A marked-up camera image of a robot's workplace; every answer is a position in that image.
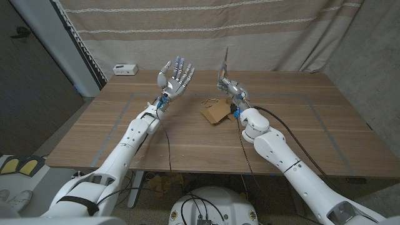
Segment white power strip box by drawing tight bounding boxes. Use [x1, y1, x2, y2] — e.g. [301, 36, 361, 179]
[112, 64, 139, 76]

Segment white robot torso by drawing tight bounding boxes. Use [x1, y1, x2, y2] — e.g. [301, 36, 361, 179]
[168, 186, 259, 225]

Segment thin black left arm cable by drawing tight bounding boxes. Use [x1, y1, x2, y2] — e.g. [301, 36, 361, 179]
[95, 107, 173, 206]

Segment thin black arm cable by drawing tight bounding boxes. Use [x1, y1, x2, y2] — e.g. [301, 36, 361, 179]
[236, 116, 266, 201]
[95, 107, 173, 206]

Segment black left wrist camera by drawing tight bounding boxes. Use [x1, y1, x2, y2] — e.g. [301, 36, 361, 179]
[156, 96, 169, 110]

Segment beige striped curtain backdrop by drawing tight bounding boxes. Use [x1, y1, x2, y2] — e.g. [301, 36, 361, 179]
[57, 0, 365, 81]

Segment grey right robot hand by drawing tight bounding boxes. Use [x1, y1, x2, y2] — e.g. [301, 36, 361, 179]
[217, 74, 251, 111]

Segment black triangle-patterned trim strip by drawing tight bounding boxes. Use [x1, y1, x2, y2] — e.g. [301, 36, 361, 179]
[51, 0, 109, 90]

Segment grey tape outline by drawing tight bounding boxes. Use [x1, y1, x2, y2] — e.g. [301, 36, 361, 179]
[90, 92, 357, 178]

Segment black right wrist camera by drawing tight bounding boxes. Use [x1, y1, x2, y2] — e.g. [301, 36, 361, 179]
[229, 104, 241, 119]

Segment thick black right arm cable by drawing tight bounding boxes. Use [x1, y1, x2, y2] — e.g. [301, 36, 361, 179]
[252, 106, 344, 191]

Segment brown cardboard scraps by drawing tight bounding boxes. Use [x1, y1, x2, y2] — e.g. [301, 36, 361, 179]
[146, 173, 185, 198]

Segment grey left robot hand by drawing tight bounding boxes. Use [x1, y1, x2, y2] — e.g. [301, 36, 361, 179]
[156, 56, 196, 103]

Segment dark door handle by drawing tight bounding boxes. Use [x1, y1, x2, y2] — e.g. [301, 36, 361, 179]
[11, 26, 32, 40]

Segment grey scissors with tan handles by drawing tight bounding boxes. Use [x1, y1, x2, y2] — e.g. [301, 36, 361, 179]
[217, 46, 231, 83]

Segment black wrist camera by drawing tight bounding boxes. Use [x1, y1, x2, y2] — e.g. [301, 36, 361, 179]
[156, 96, 169, 110]
[229, 104, 241, 119]

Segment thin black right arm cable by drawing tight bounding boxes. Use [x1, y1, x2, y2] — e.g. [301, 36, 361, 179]
[236, 116, 266, 201]

